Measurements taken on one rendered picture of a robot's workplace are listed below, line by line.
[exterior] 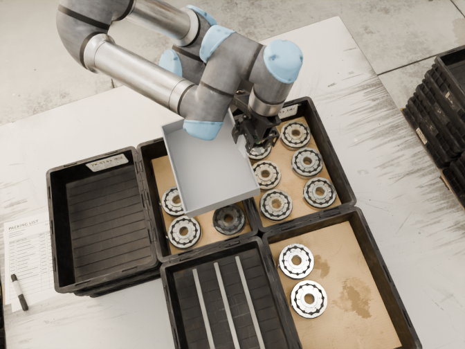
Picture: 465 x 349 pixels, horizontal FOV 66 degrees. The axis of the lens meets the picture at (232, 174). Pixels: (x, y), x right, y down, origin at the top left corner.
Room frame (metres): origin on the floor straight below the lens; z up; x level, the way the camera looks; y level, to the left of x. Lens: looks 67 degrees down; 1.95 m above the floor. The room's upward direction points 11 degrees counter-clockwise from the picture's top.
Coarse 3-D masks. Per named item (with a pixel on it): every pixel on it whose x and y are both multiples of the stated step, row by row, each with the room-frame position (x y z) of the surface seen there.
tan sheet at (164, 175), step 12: (168, 156) 0.59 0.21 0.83; (156, 168) 0.55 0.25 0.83; (168, 168) 0.55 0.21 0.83; (156, 180) 0.51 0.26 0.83; (168, 180) 0.50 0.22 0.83; (240, 204) 0.37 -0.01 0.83; (168, 216) 0.38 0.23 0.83; (204, 216) 0.35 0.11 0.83; (168, 228) 0.34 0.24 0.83; (204, 228) 0.31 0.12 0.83; (204, 240) 0.27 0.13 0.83; (216, 240) 0.27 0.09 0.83
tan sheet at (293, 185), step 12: (288, 120) 0.64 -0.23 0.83; (300, 120) 0.63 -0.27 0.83; (276, 144) 0.56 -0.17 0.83; (312, 144) 0.53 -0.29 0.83; (276, 156) 0.51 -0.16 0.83; (288, 156) 0.50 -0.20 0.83; (288, 168) 0.46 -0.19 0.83; (324, 168) 0.44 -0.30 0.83; (288, 180) 0.42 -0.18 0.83; (300, 180) 0.41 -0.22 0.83; (288, 192) 0.38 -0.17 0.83; (300, 192) 0.37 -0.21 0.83; (276, 204) 0.34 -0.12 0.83; (300, 204) 0.33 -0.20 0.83; (336, 204) 0.31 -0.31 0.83; (300, 216) 0.29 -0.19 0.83
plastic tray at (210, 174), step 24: (168, 144) 0.51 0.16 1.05; (192, 144) 0.50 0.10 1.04; (216, 144) 0.49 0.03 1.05; (192, 168) 0.43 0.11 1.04; (216, 168) 0.41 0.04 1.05; (240, 168) 0.40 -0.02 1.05; (192, 192) 0.36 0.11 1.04; (216, 192) 0.34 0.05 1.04; (240, 192) 0.33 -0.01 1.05; (192, 216) 0.29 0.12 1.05
